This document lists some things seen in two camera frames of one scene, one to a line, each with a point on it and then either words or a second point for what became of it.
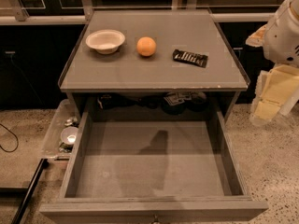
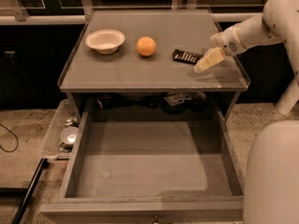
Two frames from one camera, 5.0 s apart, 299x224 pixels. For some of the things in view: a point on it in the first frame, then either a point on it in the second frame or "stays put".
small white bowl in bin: x=69 y=135 stays put
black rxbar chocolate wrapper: x=200 y=60 stays put
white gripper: x=281 y=41 -> x=226 y=42
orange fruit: x=146 y=46 stays put
